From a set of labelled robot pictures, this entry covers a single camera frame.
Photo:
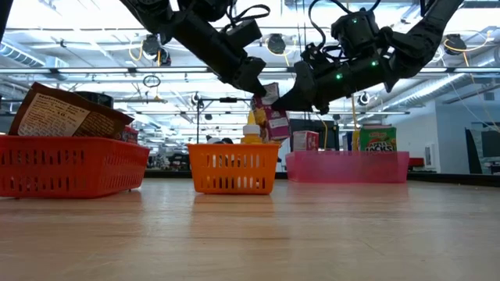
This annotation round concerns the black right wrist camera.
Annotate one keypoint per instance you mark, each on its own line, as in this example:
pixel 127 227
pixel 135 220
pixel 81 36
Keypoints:
pixel 314 52

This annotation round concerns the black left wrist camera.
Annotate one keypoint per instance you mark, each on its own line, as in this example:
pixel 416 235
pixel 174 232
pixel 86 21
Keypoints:
pixel 244 33

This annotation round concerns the black pole stand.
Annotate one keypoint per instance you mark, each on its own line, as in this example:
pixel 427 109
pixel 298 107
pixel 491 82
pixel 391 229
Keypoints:
pixel 198 117

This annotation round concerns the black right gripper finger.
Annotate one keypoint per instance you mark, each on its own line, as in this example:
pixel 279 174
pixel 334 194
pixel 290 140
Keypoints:
pixel 293 103

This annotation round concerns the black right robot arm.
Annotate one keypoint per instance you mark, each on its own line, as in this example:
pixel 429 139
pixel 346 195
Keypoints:
pixel 426 35

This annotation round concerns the yellow Corn Pops cereal box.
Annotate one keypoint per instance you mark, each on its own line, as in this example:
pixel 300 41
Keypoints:
pixel 356 140

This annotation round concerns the red Froot Loops cereal box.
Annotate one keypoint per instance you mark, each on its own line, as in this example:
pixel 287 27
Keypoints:
pixel 305 140

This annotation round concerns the red plastic basket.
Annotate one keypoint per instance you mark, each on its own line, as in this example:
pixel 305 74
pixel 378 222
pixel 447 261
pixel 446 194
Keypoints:
pixel 66 168

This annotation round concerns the dark computer monitor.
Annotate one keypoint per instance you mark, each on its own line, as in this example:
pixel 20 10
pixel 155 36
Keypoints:
pixel 490 144

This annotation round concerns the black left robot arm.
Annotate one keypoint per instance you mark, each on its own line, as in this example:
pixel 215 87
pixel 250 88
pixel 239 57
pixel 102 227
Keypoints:
pixel 203 43

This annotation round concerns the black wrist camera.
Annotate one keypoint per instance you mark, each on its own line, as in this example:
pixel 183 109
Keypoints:
pixel 314 52
pixel 244 33

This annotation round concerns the orange plastic basket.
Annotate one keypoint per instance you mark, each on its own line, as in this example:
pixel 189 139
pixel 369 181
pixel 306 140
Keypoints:
pixel 234 171

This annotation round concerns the green Apple Jacks cereal box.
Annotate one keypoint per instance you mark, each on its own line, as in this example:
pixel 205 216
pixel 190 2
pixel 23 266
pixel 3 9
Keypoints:
pixel 377 139

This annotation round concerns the yellow squeeze bottle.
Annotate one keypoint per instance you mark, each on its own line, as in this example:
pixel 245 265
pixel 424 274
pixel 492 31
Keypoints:
pixel 252 130

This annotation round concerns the blue cereal box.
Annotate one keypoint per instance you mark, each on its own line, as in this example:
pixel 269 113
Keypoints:
pixel 347 142

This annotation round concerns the orange snack bag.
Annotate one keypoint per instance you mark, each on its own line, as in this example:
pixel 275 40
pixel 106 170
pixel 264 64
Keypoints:
pixel 58 115

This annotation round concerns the pink plastic tray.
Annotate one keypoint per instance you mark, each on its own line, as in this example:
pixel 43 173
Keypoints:
pixel 347 168

